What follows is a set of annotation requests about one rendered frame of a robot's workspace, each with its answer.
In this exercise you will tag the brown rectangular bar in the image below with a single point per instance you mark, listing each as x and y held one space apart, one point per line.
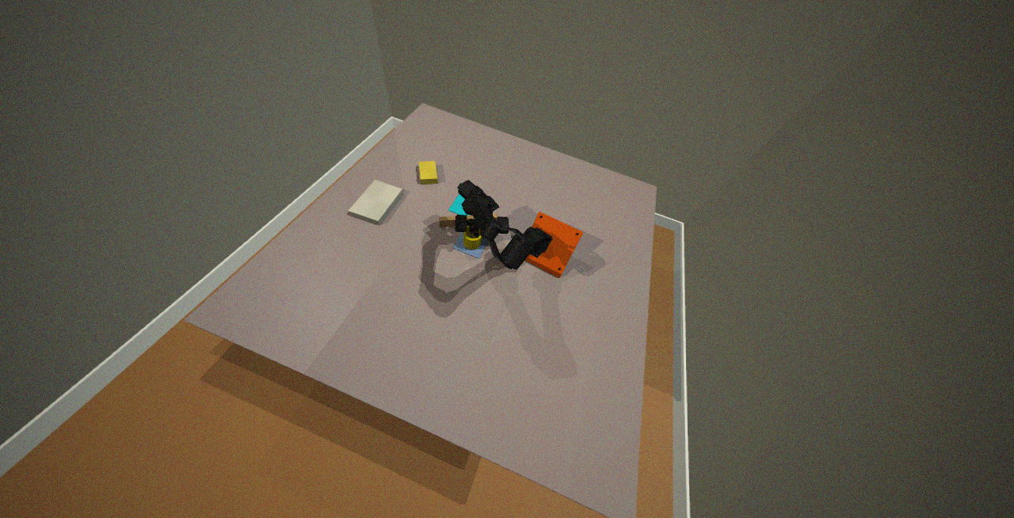
450 221

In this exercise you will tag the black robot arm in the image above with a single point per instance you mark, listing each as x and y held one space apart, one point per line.
532 241

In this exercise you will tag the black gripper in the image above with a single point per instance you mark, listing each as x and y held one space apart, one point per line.
462 223

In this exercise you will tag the yellow rectangular block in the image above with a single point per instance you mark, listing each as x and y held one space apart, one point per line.
428 173

